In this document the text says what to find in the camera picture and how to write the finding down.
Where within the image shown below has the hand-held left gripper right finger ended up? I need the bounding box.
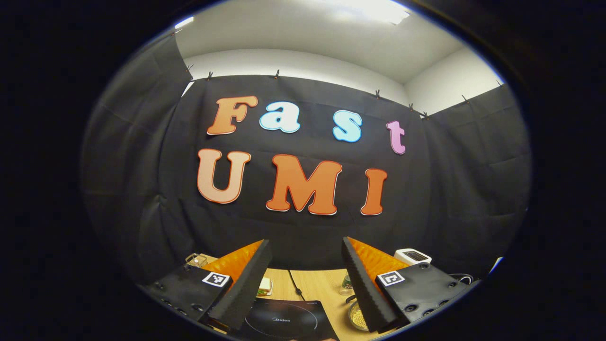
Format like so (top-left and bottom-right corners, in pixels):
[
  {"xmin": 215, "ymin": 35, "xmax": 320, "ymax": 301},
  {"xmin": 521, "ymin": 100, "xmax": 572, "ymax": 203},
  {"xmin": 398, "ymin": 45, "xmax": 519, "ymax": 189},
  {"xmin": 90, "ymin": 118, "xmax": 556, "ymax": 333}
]
[{"xmin": 341, "ymin": 236, "xmax": 479, "ymax": 334}]

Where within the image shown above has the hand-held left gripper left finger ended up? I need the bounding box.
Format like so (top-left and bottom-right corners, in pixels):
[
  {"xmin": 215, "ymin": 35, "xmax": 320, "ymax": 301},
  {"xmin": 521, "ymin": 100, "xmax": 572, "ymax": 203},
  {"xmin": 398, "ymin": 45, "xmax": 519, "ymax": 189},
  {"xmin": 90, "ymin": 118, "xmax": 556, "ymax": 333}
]
[{"xmin": 140, "ymin": 239, "xmax": 274, "ymax": 332}]

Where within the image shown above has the stainless steel pot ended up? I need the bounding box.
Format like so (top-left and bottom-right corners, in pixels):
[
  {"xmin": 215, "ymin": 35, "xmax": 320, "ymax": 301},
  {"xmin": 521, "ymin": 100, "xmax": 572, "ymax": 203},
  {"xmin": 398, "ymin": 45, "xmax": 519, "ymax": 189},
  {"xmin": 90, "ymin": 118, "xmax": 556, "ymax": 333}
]
[{"xmin": 347, "ymin": 295, "xmax": 371, "ymax": 332}]

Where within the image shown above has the black induction cooktop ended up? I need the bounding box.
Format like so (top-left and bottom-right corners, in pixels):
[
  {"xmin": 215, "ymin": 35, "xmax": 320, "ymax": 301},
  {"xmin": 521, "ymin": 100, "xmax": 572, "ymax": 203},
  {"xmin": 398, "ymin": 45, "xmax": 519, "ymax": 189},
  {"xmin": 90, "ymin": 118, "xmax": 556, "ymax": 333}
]
[{"xmin": 235, "ymin": 298, "xmax": 339, "ymax": 341}]

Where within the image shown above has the heap of soybeans in pot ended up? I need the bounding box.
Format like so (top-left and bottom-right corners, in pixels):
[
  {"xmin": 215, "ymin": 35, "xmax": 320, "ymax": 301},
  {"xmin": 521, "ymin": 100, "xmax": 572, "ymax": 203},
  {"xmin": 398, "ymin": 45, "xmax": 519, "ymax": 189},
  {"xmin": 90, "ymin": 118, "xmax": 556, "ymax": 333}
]
[{"xmin": 353, "ymin": 305, "xmax": 370, "ymax": 331}]

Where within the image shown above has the white toaster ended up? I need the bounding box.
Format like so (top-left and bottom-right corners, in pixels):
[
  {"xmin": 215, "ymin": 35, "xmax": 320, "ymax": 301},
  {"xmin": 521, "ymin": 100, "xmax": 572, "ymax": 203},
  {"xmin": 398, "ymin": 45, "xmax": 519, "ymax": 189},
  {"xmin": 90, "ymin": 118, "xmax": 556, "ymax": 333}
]
[{"xmin": 394, "ymin": 248, "xmax": 432, "ymax": 266}]

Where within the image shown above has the large ceiling light panel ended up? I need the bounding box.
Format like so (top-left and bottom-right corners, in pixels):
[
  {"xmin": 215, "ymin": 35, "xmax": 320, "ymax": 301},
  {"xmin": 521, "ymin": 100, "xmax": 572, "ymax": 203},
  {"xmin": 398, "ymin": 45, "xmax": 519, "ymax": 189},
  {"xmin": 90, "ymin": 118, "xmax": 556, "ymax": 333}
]
[{"xmin": 327, "ymin": 0, "xmax": 411, "ymax": 26}]

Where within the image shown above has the black power cable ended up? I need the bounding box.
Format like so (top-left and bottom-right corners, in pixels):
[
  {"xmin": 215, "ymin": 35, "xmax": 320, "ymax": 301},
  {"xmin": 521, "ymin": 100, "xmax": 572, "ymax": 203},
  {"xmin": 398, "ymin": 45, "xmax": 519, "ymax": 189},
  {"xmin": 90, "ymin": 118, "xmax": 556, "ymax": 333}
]
[{"xmin": 287, "ymin": 269, "xmax": 306, "ymax": 301}]

